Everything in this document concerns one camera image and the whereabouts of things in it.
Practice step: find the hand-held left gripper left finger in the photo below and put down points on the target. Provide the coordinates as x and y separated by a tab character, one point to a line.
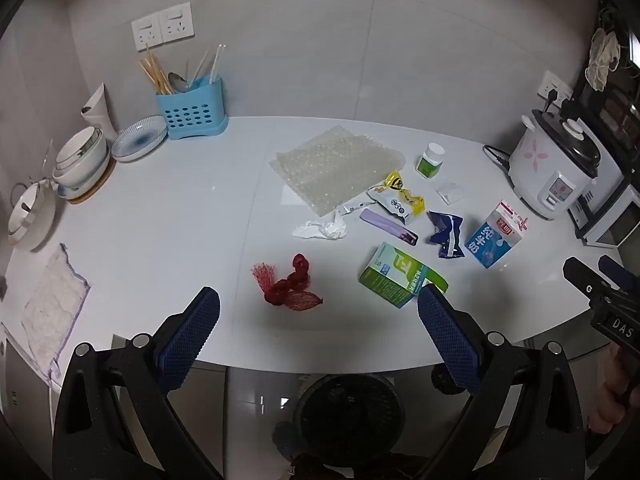
192	340

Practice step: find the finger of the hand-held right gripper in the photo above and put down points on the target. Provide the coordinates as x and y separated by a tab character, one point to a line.
585	282
622	275

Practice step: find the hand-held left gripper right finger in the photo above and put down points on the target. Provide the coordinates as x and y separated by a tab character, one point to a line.
450	340

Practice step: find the green white cardboard box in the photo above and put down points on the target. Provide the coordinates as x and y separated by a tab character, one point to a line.
395	275

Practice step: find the blue white milk carton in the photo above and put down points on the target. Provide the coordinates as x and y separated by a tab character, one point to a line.
492	242

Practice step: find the dark blue snack wrapper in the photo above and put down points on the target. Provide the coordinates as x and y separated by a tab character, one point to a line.
445	232

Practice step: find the red mesh net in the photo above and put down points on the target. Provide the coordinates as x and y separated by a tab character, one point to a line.
292	290

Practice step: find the black round trash bin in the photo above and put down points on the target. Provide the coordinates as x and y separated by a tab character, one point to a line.
350	420

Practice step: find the purple stick packet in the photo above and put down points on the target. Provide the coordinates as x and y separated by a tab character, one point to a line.
385	222

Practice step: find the small clear zip bag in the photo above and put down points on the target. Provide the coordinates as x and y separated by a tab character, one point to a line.
449	192

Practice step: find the yellow snack packet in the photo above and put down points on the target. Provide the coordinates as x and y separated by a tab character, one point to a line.
400	200

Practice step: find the small white sachet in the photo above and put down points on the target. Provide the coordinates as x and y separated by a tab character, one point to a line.
352	206

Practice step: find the white tissue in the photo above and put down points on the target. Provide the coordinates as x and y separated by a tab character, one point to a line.
320	230

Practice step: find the green white-capped pill bottle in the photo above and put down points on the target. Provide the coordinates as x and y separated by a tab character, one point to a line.
429	165

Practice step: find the clear bubble wrap sheet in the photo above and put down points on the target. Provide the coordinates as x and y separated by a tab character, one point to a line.
330	170

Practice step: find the person's right hand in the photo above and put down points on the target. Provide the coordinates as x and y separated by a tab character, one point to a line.
605	400

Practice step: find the white flowered rice cooker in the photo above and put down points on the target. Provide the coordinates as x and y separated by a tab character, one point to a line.
540	170

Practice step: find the white quilted dish cloth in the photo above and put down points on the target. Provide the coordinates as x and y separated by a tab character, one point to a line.
50	310

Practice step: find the wooden trivet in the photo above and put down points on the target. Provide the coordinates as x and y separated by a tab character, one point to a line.
97	187

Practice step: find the black power plug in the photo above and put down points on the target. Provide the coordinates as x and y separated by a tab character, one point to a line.
552	99

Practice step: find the large white bowl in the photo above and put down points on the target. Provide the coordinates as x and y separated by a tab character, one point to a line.
85	170

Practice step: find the blue patterned plate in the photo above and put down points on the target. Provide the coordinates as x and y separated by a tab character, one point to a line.
140	140

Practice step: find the hanging white cloth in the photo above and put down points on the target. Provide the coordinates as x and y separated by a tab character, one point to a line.
602	60

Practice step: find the small white dark-rimmed bowl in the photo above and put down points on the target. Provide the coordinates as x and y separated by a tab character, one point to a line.
80	147

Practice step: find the blue plastic utensil holder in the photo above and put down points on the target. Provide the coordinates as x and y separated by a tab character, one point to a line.
190	115

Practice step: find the white cone cup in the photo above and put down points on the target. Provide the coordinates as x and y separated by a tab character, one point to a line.
97	110

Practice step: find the metal spoon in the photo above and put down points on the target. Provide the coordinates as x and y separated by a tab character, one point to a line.
176	81

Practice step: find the bundle of wooden chopsticks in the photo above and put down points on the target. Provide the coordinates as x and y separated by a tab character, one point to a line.
155	75

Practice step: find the white plastic stick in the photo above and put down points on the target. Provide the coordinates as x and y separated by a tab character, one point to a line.
200	67
217	62

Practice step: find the white wall socket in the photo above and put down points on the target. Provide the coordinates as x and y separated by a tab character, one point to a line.
176	22
552	80
147	32

